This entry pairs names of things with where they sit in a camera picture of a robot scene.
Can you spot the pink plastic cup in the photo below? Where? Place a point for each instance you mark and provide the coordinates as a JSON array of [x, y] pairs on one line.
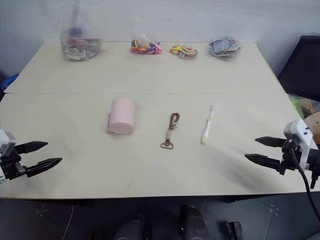
[[122, 116]]

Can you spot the green plastic pieces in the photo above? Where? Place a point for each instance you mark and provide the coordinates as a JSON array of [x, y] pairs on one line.
[[297, 106]]

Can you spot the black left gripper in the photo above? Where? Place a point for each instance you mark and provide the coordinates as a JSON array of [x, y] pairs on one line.
[[11, 167]]

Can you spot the small black ribbed block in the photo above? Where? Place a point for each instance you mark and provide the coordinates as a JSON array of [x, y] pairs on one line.
[[234, 228]]

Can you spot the blue round container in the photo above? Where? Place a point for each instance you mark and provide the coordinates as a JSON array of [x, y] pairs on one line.
[[8, 82]]

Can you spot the white yellow toothbrush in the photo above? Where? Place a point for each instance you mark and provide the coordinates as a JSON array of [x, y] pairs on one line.
[[207, 126]]

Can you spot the brown wooden spool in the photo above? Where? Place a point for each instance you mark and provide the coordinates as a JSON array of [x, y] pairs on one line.
[[312, 117]]

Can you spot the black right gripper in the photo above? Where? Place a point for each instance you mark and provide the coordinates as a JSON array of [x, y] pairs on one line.
[[290, 156]]

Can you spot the bag of glittery grey pieces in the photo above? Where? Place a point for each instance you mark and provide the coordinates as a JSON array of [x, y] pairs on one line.
[[225, 47]]

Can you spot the large clear bag mixed items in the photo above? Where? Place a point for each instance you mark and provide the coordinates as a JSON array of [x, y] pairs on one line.
[[80, 45]]

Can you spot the black chair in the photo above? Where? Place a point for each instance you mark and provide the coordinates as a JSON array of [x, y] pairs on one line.
[[303, 67]]

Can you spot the bag of red yellow bands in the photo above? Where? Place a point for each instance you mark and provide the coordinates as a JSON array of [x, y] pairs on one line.
[[183, 51]]

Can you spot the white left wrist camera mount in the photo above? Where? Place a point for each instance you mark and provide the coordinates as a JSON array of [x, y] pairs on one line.
[[6, 141]]

